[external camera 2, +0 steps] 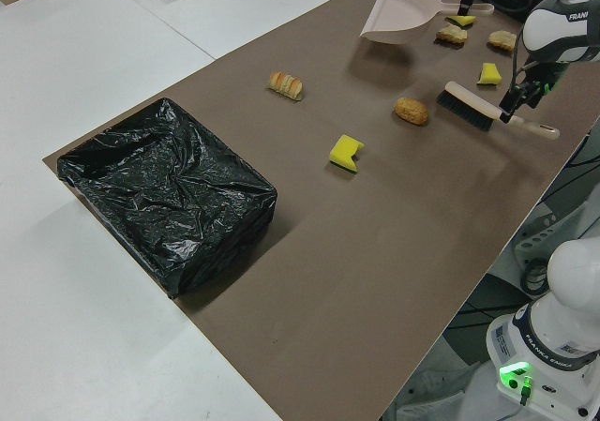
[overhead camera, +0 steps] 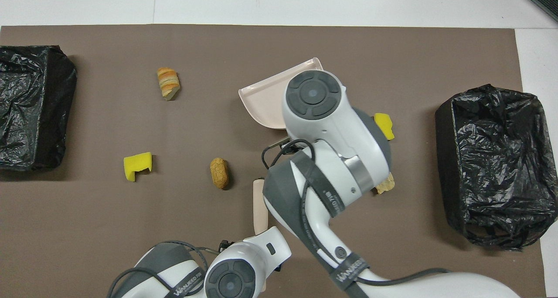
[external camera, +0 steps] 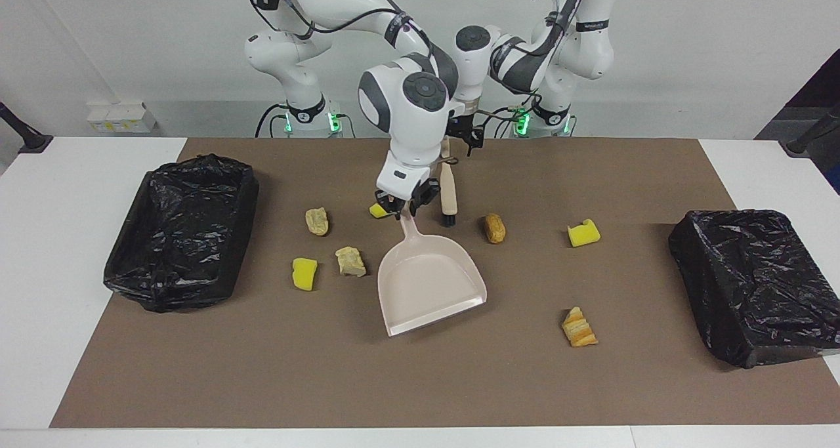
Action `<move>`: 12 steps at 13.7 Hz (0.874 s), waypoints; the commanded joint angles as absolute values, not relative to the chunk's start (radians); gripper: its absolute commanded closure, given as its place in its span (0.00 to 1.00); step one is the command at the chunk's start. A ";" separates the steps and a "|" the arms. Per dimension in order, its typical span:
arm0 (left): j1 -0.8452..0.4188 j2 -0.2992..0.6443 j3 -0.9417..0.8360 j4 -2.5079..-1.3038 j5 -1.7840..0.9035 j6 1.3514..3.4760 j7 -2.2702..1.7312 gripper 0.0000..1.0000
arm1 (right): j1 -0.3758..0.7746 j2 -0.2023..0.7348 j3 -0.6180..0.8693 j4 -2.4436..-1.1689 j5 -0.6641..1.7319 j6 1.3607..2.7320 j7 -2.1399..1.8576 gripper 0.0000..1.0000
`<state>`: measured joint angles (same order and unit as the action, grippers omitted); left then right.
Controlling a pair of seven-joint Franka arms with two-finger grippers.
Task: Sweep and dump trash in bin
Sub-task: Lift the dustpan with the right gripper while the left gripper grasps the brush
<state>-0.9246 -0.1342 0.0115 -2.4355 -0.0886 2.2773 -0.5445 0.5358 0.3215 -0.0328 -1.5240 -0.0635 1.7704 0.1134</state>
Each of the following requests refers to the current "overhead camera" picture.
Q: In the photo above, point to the beige plastic dustpan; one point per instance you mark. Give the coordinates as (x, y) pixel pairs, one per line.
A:
(266, 101)

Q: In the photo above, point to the brown oval bread roll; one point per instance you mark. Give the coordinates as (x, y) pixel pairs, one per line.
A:
(219, 172)

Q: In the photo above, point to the rectangular yellow sponge piece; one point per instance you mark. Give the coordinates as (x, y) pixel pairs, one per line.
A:
(386, 123)

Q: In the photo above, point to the orange striped bread piece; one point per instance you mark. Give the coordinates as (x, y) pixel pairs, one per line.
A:
(168, 82)

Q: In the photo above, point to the notched yellow sponge piece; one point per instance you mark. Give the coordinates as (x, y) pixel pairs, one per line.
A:
(130, 167)

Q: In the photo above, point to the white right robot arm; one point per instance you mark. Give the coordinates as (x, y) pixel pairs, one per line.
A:
(331, 128)

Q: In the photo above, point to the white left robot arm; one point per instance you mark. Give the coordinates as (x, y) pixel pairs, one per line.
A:
(257, 250)

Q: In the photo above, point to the black bag lined bin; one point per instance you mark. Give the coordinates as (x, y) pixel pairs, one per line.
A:
(479, 123)
(26, 93)

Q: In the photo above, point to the beige rounded crumpled piece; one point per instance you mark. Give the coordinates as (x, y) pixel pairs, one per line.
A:
(387, 185)

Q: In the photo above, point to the brown paper table mat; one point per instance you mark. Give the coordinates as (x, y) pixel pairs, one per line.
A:
(130, 245)

